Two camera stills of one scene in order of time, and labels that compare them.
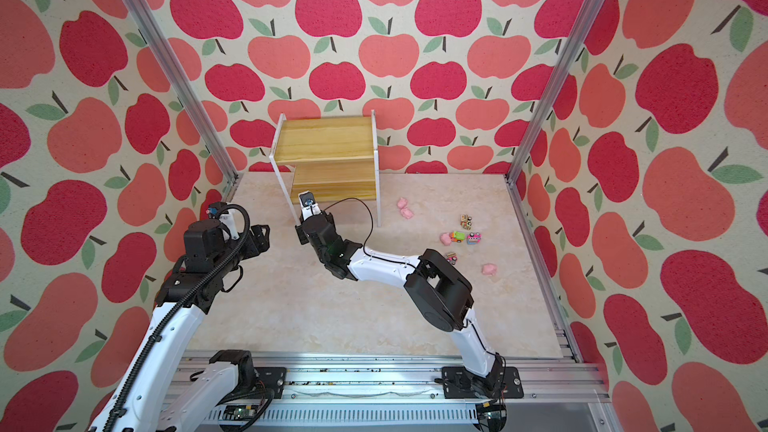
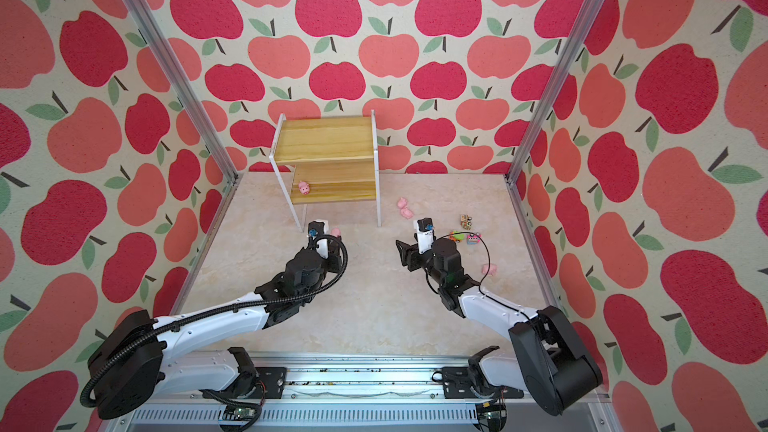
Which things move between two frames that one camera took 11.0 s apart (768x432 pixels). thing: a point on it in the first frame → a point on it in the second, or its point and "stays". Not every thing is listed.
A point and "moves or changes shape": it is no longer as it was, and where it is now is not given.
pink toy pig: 489,269 moves or changes shape
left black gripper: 263,241 → 335,256
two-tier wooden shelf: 335,157 stays
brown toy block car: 466,221 stays
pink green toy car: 473,238 stays
